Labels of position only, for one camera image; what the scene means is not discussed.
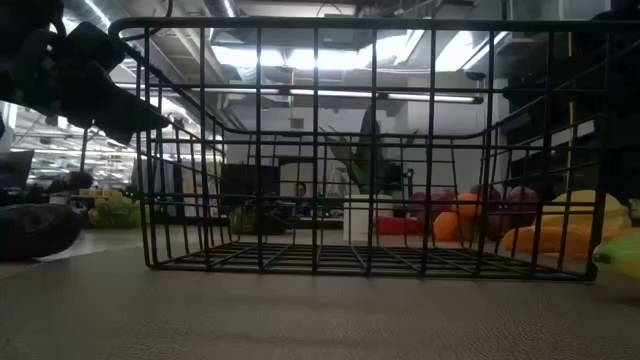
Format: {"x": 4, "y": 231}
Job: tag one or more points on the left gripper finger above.
{"x": 122, "y": 136}
{"x": 125, "y": 110}

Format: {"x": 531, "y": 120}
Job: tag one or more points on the orange fruit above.
{"x": 452, "y": 225}

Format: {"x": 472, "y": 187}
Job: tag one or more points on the yellow banana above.
{"x": 622, "y": 255}

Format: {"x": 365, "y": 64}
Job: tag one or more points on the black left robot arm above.
{"x": 20, "y": 30}

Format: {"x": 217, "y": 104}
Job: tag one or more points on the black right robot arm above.
{"x": 627, "y": 12}

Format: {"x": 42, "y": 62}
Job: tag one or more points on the dark monitor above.
{"x": 15, "y": 167}

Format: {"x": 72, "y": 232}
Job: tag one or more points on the black cabinet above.
{"x": 245, "y": 180}

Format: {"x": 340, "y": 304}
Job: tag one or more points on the person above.
{"x": 301, "y": 192}

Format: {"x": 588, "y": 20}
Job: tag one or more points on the ceiling tube light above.
{"x": 340, "y": 93}

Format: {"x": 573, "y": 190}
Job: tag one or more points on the green snake plant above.
{"x": 367, "y": 150}

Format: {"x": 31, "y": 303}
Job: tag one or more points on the white plant pot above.
{"x": 357, "y": 220}

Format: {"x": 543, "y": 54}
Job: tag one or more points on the round grey placemat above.
{"x": 320, "y": 320}

